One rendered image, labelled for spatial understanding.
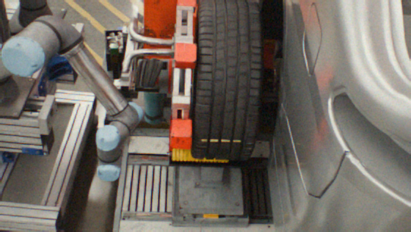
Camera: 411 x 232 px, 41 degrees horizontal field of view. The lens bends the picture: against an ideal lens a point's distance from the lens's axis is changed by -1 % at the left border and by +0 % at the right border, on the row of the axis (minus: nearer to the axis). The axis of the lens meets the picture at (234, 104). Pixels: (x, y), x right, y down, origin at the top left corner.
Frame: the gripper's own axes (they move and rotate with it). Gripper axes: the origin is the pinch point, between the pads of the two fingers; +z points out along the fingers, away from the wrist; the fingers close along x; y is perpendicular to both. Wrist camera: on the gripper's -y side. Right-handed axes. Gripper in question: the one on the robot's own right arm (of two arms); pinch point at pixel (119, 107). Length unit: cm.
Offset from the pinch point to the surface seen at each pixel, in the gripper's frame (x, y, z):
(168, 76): -18.3, 6.6, 11.7
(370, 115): -62, 73, -73
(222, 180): -46, -59, 13
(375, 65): -63, 80, -65
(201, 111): -30.7, 13.5, -13.8
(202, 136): -31.7, 2.8, -15.9
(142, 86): -9.2, 15.1, -3.9
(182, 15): -22.6, 27.3, 24.5
